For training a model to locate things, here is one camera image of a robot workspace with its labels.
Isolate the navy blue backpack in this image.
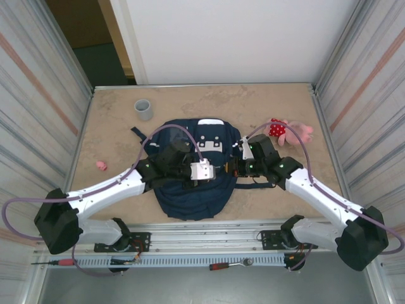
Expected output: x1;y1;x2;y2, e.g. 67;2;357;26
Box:
131;117;275;221

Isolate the pink plush doll red dress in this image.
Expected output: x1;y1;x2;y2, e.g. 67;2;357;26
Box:
268;118;315;147

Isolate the grey plastic cup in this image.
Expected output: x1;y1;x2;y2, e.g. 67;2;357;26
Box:
134;99;154;121

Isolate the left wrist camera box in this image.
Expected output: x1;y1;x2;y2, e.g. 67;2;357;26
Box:
189;157;216;181

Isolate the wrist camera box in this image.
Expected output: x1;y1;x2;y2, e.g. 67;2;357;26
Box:
235;136;252;161
189;157;216;181

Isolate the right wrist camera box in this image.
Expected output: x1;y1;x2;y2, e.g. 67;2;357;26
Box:
235;136;252;161

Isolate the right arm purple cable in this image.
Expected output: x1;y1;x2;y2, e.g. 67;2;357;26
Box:
246;122;405;272

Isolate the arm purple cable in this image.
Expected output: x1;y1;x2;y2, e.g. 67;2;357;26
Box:
1;123;206;279
246;122;405;272

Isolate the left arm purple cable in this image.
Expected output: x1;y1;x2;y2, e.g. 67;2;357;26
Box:
1;123;206;279

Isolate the aluminium mounting rail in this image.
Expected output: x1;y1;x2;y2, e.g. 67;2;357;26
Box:
33;221;379;254

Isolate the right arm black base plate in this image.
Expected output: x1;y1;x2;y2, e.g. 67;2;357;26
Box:
259;229;318;251

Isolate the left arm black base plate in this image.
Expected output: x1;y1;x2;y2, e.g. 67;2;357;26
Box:
94;232;151;253

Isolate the grey slotted cable duct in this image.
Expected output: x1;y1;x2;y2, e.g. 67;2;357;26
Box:
72;255;287;269

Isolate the red handled ratchet wrench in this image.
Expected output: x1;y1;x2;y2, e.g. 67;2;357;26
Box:
208;258;254;271

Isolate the beige door frame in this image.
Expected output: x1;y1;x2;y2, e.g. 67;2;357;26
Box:
97;0;135;79

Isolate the red handled screwdriver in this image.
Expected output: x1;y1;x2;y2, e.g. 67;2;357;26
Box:
30;258;78;266

